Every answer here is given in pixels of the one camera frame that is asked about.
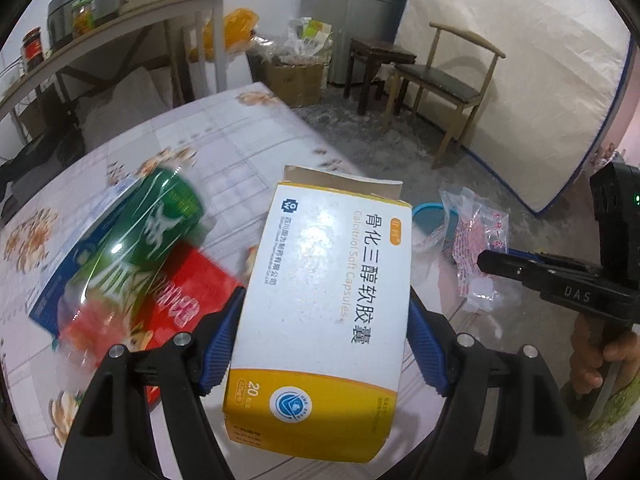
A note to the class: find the grey refrigerator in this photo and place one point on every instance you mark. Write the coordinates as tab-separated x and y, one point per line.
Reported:
350	10

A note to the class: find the blue white box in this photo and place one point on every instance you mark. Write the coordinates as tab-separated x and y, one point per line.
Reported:
65	280

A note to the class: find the yellow white medicine box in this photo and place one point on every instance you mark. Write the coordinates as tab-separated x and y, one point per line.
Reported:
325	310

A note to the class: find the black clothes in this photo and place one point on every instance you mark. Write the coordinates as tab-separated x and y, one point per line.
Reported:
35	155

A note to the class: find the long white side table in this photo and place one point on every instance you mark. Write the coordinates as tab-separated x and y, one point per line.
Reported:
125	20

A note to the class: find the cardboard box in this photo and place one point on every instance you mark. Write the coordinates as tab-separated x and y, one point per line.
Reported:
295	82

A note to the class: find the dark sauce jar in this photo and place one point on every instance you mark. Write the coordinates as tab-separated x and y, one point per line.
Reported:
32	47

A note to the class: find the yellow pickle jar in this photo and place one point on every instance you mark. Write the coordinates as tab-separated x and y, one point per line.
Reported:
82	17

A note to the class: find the person's right hand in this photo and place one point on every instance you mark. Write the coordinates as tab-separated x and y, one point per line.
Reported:
585	360

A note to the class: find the white mattress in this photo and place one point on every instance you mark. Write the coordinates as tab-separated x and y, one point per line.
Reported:
525	85

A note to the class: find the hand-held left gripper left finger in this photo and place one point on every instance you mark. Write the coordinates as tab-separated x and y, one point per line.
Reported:
220	350

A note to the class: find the beige sack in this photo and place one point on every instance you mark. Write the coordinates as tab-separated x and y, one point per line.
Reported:
125	105

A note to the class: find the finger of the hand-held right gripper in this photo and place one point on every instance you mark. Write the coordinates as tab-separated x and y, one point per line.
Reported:
525	255
500	266

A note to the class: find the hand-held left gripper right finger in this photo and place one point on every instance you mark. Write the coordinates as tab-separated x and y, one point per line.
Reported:
425	340

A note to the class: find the blue plastic basket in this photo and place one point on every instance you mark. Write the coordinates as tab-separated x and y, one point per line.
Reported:
430	220

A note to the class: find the floral tablecloth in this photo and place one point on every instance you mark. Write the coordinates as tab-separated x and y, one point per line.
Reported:
200	135

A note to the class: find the clear red print wrapper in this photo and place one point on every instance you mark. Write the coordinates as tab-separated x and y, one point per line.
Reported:
475	240

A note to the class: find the dark wooden stool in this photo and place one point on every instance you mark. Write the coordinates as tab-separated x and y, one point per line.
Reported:
375	60

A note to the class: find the white plastic bags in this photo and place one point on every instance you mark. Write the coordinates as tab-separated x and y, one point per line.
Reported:
305	37

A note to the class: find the red box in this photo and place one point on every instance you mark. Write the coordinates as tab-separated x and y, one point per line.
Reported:
185	285

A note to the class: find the wooden chair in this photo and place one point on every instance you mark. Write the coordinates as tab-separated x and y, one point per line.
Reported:
440	80

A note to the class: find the green label plastic bottle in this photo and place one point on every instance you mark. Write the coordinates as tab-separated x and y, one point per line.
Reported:
150	230

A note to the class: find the yellow plastic bag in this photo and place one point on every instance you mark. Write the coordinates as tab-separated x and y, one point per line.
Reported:
240	25

